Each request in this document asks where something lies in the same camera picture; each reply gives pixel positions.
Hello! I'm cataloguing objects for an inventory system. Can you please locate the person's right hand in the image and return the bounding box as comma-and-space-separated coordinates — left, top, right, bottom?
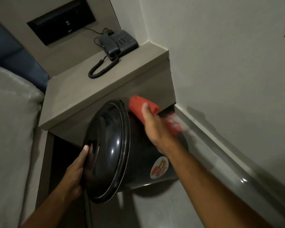
142, 103, 181, 155

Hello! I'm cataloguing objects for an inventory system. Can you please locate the black coiled telephone cord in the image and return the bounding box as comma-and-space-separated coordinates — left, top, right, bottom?
88, 54, 120, 79

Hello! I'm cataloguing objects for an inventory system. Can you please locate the thin black telephone cable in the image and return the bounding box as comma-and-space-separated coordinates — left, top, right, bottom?
83, 27, 114, 45

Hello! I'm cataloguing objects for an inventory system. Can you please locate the person's left hand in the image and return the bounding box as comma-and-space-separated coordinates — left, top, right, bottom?
63, 145, 90, 202

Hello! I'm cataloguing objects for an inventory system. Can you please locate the red cleaning cloth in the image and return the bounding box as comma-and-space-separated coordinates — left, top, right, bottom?
129, 95, 183, 138

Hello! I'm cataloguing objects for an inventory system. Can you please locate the white bed mattress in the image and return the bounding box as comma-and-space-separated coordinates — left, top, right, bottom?
0, 63, 45, 228

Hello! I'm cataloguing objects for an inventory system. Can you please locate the black plastic bin with lid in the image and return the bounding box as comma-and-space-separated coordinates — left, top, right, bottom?
82, 99, 189, 204

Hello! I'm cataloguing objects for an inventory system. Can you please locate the blue padded headboard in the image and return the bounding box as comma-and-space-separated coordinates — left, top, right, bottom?
0, 14, 49, 95

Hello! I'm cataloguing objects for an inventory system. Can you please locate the black desk telephone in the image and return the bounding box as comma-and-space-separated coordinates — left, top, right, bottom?
99, 30, 139, 61

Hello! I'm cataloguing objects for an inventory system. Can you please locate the grey bedside table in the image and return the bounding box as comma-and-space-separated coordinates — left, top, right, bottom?
36, 42, 177, 228

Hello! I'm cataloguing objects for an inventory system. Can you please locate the person's right forearm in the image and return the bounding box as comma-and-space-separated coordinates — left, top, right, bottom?
155, 140, 276, 228

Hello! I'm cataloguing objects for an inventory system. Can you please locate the black wall switch panel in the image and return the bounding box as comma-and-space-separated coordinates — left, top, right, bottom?
27, 0, 96, 46

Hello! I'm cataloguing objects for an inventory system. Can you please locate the person's left forearm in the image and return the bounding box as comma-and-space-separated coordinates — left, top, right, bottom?
20, 186, 83, 228

